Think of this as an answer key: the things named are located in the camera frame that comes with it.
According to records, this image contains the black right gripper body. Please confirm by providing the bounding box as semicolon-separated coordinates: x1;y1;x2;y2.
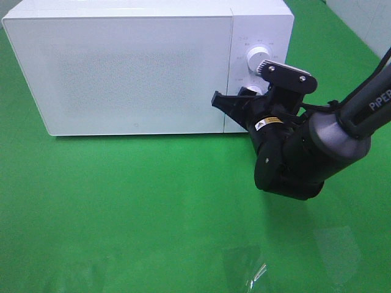
232;91;302;153

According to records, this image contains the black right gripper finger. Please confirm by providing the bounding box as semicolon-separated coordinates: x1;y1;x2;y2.
211;91;254;122
238;87;265;99

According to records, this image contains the white microwave knob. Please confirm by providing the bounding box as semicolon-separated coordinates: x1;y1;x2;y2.
244;85;263;96
246;45;271;73

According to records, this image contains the white microwave door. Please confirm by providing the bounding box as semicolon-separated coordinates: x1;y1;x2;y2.
4;17;232;136

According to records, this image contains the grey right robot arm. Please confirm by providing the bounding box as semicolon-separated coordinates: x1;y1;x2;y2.
211;53;390;200

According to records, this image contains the green table mat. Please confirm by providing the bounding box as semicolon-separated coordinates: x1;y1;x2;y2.
1;33;390;292

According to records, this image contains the white microwave oven body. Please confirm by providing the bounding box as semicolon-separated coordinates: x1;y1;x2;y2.
2;1;294;133

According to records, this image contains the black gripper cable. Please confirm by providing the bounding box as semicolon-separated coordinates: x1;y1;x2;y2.
274;47;391;126

